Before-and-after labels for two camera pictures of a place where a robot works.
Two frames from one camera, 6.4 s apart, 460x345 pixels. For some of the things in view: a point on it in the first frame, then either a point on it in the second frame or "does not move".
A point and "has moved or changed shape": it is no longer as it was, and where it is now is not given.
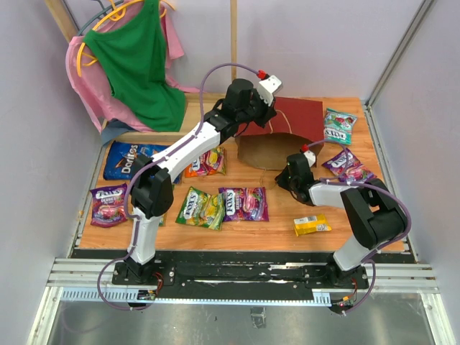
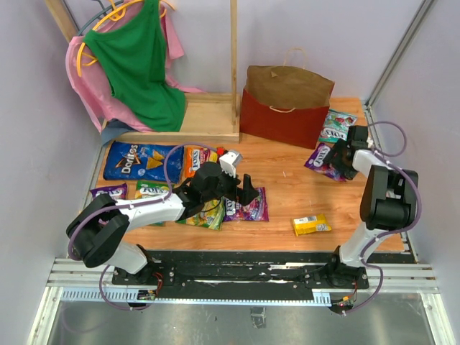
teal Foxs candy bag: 338,126 does not move
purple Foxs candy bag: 247,204 does not move
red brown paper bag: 299,123 has moved or changed shape
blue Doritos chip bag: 120,162 does not move
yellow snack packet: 310,224 does not move
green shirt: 131,49 does not move
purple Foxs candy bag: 347,167 has moved or changed shape
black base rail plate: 191,274 does not move
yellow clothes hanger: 119,11 does not move
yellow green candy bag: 202,209 does not move
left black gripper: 269,111 -> 246,194
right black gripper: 280,182 -> 338,147
